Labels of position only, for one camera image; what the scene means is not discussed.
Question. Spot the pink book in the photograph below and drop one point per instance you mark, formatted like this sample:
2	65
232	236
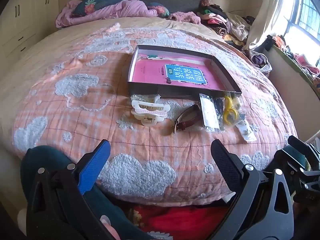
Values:
152	72

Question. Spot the barred window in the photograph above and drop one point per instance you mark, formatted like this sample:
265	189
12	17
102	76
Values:
307	12

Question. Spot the cream curtain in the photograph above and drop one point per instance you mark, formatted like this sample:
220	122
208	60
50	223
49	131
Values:
270	12

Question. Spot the clothes on windowsill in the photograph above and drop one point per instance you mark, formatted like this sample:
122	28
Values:
300	57

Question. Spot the large dark floral pillow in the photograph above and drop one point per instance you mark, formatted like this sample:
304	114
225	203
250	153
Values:
95	2

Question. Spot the red cloth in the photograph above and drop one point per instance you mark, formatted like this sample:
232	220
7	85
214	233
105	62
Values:
185	220

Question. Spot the shallow grey cardboard box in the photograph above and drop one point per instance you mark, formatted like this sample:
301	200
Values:
150	88

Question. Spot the clear bag with silver card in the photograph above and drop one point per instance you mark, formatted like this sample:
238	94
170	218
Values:
208	115

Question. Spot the white hair claw clip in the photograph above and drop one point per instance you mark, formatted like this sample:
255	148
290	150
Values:
150	112

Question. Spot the pile of clothes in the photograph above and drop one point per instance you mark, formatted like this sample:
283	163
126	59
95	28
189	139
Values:
222	20

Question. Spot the small bag of earrings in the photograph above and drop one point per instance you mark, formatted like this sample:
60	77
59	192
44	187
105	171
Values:
246	131

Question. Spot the small bag of gold trinkets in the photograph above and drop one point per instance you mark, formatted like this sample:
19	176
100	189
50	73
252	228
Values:
143	97

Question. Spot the mesh bag of clothes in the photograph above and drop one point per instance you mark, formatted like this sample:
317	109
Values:
260	61

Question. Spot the cream wardrobe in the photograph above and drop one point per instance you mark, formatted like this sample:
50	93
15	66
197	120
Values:
27	17

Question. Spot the small dark floral pillow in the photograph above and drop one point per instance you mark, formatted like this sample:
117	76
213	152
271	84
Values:
158	8

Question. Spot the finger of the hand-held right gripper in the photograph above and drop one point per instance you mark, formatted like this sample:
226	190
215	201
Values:
303	147
307	185

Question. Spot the pink duvet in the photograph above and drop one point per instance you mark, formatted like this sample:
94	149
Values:
125	10

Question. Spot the pink fuzzy garment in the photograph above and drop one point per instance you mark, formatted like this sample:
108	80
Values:
185	17

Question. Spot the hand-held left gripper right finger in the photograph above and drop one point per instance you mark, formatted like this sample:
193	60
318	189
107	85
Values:
225	165

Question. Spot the person's leg in teal pants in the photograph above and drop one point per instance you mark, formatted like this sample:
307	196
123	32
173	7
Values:
45	157

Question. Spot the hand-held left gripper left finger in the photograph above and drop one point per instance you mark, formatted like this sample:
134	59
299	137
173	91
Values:
93	167

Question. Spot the beige bed sheet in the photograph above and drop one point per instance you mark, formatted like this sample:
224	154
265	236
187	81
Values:
155	22

